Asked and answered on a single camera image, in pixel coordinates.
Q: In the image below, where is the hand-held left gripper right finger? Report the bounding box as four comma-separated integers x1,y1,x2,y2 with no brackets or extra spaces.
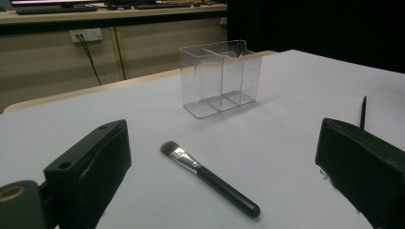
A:
314,117,405,229

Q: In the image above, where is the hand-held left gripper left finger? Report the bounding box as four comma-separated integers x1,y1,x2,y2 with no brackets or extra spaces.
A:
43,119,133,229

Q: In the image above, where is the thin black cosmetic pencil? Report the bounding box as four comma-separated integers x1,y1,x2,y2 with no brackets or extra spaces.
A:
359,94,368,131

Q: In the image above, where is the black handled makeup brush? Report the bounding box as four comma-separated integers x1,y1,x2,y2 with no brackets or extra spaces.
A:
160,140,262,219

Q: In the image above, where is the clear plastic divided organizer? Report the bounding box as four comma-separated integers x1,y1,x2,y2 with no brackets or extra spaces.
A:
179,39,264,119

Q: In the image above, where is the white table sheet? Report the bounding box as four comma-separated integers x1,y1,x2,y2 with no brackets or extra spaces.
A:
0,49,405,229

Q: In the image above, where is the long wooden desk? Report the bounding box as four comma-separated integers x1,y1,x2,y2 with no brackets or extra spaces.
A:
0,3,228,36

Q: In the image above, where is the computer monitor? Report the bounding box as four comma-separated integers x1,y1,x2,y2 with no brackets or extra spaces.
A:
10,0,108,8

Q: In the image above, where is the black wall cable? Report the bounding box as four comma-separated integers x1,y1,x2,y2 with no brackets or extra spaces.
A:
76,33,103,86

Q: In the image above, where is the white wall socket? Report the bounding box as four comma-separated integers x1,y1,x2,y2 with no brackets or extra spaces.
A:
69,28,104,44

